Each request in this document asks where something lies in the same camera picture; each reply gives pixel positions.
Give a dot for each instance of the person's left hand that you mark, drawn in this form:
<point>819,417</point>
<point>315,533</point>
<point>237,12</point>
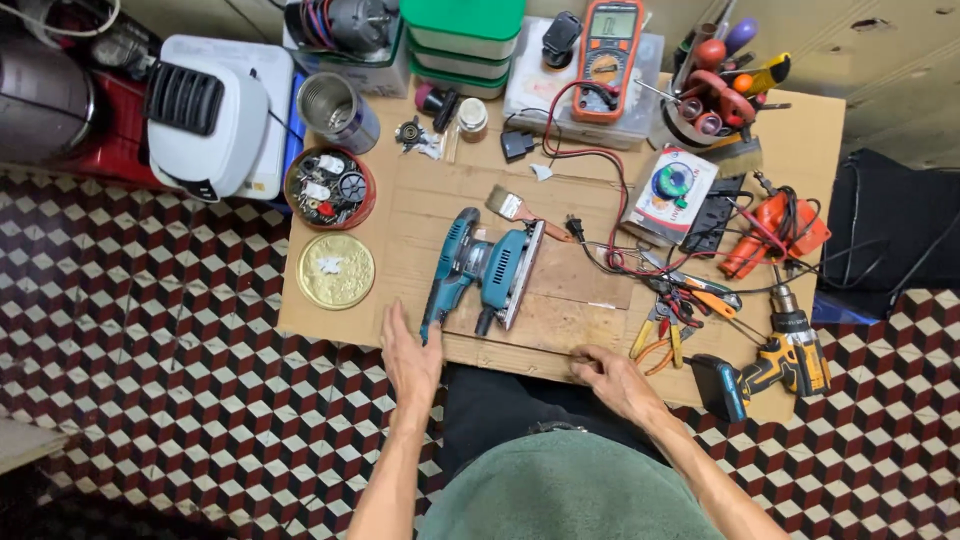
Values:
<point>409,364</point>

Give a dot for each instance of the person's right hand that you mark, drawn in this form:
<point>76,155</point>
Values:
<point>619,382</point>

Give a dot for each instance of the person's right fingers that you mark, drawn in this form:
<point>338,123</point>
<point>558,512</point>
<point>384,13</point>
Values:
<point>589,364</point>

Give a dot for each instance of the wooden board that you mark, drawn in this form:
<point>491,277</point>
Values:
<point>577,300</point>

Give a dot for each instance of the person's black trousers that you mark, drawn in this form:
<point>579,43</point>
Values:
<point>495,405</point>

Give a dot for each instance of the person's green shirt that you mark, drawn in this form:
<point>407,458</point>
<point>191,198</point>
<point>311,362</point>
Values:
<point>562,487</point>

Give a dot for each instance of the black power plug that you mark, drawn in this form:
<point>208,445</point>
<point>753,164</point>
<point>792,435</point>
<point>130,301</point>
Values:
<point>575,227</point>

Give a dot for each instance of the teal electric sander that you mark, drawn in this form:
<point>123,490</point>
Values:
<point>487,266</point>

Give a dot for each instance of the black power strip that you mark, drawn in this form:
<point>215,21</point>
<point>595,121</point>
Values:
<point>712,217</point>

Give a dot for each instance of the white paper scrap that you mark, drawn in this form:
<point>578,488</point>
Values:
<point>541,172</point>

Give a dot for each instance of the black plug adaptor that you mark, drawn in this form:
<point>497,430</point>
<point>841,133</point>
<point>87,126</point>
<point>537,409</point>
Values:
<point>517,145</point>

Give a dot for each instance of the brown cardboard sheet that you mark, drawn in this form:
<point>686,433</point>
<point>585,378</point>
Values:
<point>420,195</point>

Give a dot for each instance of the flat bristle brush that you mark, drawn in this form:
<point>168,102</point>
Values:
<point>735,157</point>

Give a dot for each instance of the small jar with white lid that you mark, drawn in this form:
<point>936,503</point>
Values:
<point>472,120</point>

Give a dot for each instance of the gold round tin lid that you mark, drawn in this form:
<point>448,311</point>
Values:
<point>335,270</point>

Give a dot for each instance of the clear plastic storage box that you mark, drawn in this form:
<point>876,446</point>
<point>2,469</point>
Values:
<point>652,90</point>

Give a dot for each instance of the small black gear part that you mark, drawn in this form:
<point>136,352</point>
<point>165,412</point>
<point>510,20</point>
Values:
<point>409,133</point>

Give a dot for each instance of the black and magenta part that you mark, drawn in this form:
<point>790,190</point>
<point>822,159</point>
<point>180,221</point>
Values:
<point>439,105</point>

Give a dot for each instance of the tool holder with screwdrivers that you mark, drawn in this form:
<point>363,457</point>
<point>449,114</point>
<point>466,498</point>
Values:
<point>712,90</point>

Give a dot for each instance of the orange digital multimeter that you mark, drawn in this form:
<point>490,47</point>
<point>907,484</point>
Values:
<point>609,64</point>

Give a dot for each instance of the green lidded container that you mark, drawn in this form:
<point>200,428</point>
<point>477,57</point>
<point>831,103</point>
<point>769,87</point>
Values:
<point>457,66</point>
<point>454,84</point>
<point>461,22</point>

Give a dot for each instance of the red round tin of parts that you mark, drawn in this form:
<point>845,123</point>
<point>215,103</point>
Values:
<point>330,187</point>

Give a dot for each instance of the black battery pack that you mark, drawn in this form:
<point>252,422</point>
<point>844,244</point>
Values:
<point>561,37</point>

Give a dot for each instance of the black bag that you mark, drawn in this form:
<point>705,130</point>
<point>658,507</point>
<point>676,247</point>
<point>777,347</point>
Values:
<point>892,225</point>

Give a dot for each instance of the empty metal can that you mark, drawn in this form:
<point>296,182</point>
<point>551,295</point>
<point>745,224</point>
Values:
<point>341,112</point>

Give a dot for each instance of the white cardboard box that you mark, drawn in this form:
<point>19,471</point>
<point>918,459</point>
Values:
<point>367,75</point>

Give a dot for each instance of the grey electric motor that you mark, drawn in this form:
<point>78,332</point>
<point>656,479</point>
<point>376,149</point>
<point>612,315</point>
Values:
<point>352,22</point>

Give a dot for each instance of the white appliance with black grille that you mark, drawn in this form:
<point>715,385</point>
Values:
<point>214,120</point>

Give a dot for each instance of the red and grey vacuum cleaner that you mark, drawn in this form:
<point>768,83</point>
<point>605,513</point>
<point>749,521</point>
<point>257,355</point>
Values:
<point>52,97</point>

